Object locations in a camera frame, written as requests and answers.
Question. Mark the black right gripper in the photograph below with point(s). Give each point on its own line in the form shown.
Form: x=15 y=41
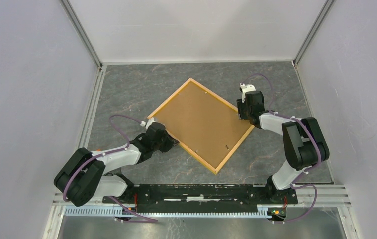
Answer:
x=240 y=105

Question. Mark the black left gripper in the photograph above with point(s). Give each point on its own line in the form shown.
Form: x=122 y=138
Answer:
x=170 y=143

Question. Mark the orange wooden picture frame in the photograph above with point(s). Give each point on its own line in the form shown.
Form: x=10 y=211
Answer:
x=182 y=145

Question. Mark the brown cardboard backing board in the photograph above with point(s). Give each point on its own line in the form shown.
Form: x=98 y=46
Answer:
x=201 y=122

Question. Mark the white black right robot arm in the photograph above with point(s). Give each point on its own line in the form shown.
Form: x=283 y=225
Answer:
x=304 y=144

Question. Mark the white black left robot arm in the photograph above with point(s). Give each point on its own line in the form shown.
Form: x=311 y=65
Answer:
x=84 y=177

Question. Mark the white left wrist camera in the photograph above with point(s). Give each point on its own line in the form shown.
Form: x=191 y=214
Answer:
x=146 y=124

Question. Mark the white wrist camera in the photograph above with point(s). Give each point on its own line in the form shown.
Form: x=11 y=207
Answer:
x=245 y=88
x=146 y=124

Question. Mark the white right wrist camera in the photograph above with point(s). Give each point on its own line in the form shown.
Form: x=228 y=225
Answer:
x=245 y=88

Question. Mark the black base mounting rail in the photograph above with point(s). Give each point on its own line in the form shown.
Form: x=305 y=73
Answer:
x=202 y=198

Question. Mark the aluminium extrusion frame rail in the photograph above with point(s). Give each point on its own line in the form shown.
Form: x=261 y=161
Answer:
x=329 y=196

